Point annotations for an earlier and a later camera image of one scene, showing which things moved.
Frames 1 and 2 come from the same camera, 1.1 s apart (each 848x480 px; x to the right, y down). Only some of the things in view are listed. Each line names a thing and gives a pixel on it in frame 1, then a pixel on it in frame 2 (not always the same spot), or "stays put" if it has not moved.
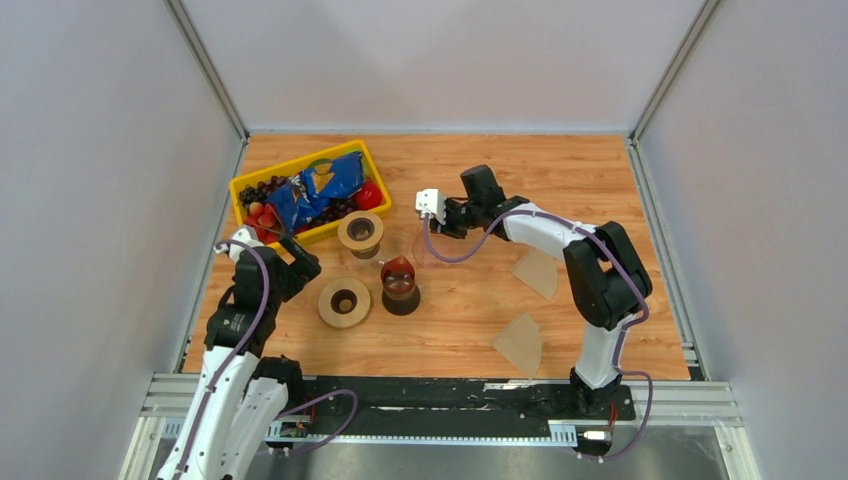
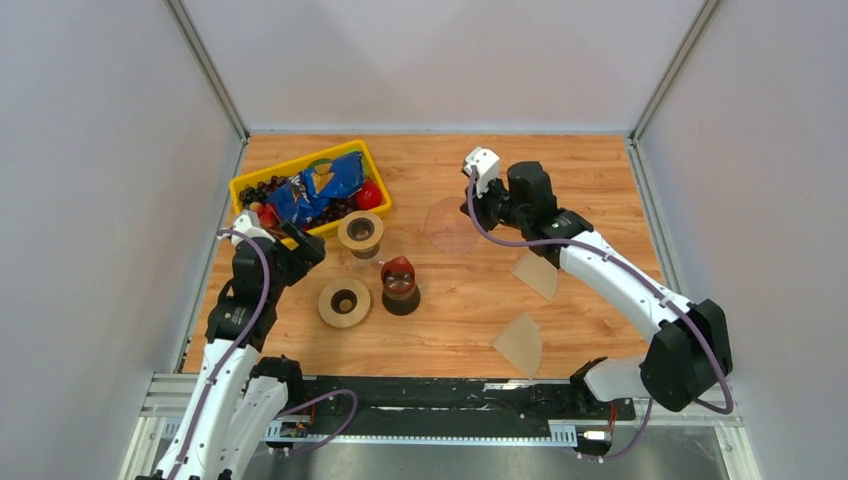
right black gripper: (447, 228) -> (480, 201)
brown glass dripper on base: (401, 295) stays put
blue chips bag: (310, 191) stays put
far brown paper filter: (539, 270) stays put
